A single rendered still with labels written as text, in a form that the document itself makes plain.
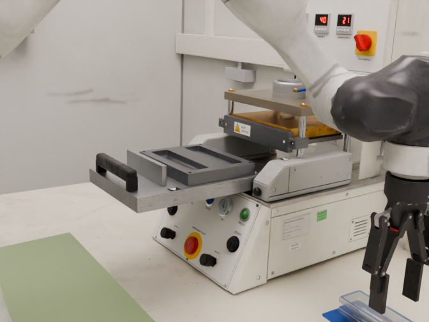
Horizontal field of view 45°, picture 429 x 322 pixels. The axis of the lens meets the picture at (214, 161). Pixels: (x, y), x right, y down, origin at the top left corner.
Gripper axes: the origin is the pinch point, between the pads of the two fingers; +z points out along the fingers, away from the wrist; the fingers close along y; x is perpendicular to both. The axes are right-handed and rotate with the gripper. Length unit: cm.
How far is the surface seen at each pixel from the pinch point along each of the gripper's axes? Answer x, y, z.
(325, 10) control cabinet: -47, -22, -47
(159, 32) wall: -196, -46, -38
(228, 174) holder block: -31.8, 13.9, -13.5
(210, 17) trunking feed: -166, -58, -46
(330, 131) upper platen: -32.7, -13.3, -20.0
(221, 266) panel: -30.6, 15.6, 5.8
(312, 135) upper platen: -33.5, -8.8, -19.4
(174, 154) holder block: -47, 19, -15
